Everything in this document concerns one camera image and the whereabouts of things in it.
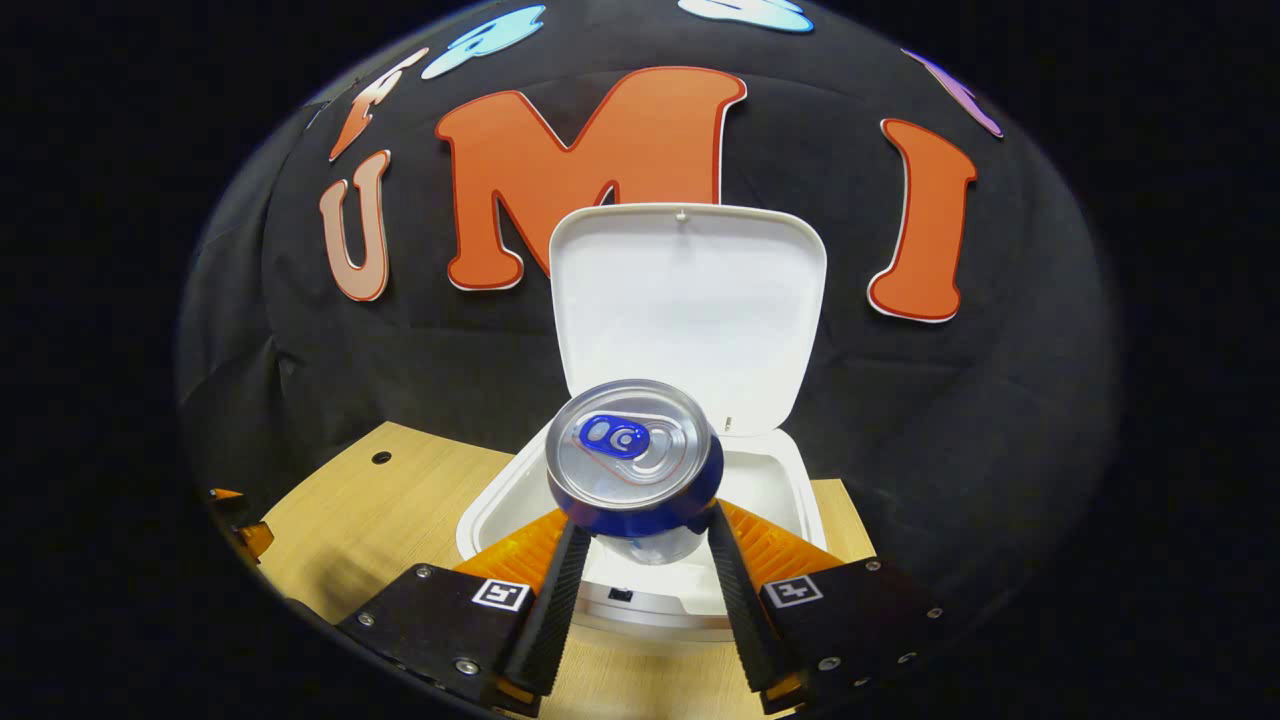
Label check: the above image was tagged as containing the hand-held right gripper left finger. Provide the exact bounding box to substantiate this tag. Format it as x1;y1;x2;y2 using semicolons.
335;505;596;716

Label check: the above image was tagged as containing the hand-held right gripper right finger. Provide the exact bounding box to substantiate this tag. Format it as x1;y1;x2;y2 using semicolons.
705;500;946;713

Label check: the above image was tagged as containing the blue silver pop can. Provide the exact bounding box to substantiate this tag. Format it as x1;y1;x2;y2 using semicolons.
545;379;724;566

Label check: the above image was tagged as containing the white desktop garbage bin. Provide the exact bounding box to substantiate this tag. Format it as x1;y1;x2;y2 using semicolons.
455;203;829;643

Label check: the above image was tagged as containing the wooden desktop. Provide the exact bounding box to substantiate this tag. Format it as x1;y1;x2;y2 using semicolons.
258;420;879;720

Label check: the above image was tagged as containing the black backdrop cloth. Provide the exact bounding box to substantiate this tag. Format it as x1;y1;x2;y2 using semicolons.
175;0;1121;621

